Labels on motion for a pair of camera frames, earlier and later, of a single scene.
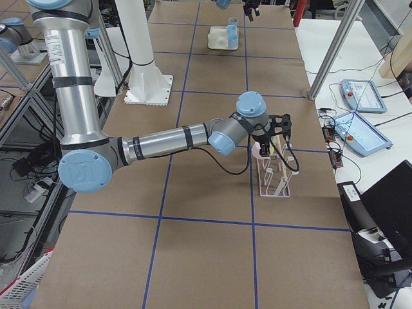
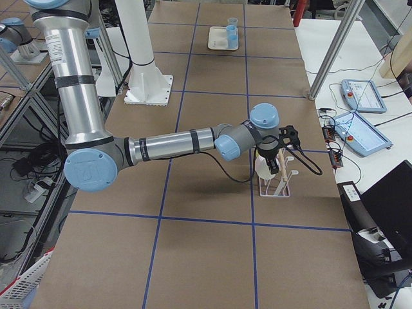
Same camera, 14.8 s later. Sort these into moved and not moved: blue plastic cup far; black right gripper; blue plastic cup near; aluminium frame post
Moved: black right gripper
Not moved: aluminium frame post; blue plastic cup far; blue plastic cup near
